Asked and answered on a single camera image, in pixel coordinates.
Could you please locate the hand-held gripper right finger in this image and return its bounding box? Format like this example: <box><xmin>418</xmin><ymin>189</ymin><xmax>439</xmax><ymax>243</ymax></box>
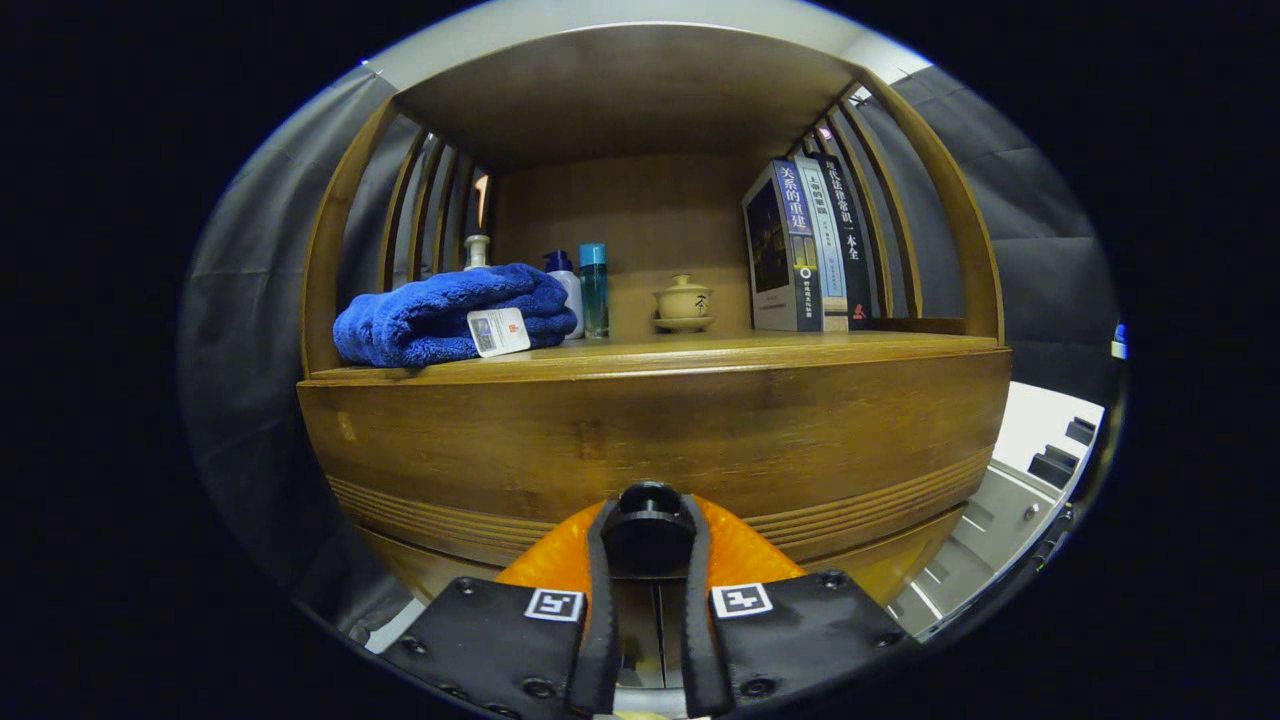
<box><xmin>680</xmin><ymin>495</ymin><xmax>919</xmax><ymax>719</ymax></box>

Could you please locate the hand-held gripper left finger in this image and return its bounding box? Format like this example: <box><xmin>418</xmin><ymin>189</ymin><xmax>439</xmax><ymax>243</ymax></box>
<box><xmin>380</xmin><ymin>495</ymin><xmax>621</xmax><ymax>719</ymax></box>

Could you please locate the black drawer knob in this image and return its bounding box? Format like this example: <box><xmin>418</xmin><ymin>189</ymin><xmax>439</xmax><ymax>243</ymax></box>
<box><xmin>600</xmin><ymin>480</ymin><xmax>699</xmax><ymax>579</ymax></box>

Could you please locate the wooden drawer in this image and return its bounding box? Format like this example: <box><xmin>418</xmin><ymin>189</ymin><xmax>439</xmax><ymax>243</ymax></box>
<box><xmin>298</xmin><ymin>345</ymin><xmax>1013</xmax><ymax>566</ymax></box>

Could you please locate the wooden cabinet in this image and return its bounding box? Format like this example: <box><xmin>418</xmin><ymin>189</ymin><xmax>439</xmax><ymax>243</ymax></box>
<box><xmin>298</xmin><ymin>22</ymin><xmax>1013</xmax><ymax>606</ymax></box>

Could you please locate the small black item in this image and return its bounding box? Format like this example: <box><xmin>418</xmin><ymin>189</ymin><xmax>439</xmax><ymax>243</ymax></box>
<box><xmin>1028</xmin><ymin>447</ymin><xmax>1081</xmax><ymax>489</ymax></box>

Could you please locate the blue folded towel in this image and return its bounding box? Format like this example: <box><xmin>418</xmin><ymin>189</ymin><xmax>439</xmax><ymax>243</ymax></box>
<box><xmin>333</xmin><ymin>263</ymin><xmax>579</xmax><ymax>369</ymax></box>

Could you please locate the beige lidded teacup with saucer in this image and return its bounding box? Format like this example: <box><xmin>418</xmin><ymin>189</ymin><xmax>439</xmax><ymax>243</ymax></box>
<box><xmin>652</xmin><ymin>274</ymin><xmax>717</xmax><ymax>334</ymax></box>

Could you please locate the white bottle blue cap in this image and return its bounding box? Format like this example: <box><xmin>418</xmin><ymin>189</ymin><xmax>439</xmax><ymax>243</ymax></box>
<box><xmin>543</xmin><ymin>250</ymin><xmax>585</xmax><ymax>339</ymax></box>

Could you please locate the teal slim bottle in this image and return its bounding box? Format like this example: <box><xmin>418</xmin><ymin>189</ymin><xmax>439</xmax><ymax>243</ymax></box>
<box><xmin>579</xmin><ymin>243</ymin><xmax>611</xmax><ymax>339</ymax></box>

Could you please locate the dark cover book blue spine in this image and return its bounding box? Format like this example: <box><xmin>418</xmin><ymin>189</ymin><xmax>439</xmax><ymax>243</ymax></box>
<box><xmin>742</xmin><ymin>160</ymin><xmax>823</xmax><ymax>333</ymax></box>

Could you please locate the black backdrop cloth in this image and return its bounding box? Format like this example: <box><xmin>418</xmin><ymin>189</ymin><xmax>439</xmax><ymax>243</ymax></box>
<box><xmin>178</xmin><ymin>65</ymin><xmax>1121</xmax><ymax>601</ymax></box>

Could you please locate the light spine book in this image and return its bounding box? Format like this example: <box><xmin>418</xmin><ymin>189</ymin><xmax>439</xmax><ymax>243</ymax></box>
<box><xmin>795</xmin><ymin>155</ymin><xmax>851</xmax><ymax>331</ymax></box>

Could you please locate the black spine book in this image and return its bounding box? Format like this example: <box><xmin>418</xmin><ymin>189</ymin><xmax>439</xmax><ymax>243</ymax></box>
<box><xmin>815</xmin><ymin>152</ymin><xmax>876</xmax><ymax>331</ymax></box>

